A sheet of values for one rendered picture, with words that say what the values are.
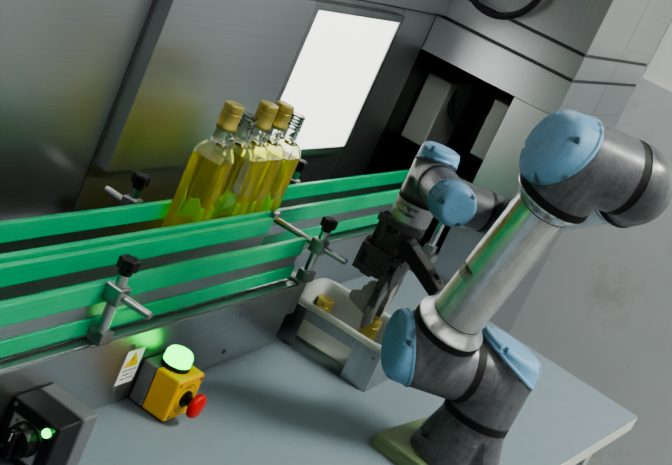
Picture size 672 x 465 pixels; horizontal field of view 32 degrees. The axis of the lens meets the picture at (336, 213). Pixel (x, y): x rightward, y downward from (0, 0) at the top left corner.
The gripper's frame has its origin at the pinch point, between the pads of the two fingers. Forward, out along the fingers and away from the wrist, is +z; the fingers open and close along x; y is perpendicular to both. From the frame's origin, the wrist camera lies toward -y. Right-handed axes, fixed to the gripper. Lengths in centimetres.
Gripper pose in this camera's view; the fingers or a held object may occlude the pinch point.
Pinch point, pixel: (372, 321)
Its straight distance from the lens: 221.9
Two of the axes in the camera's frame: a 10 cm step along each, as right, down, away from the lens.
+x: -4.2, 0.9, -9.0
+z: -4.0, 8.7, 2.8
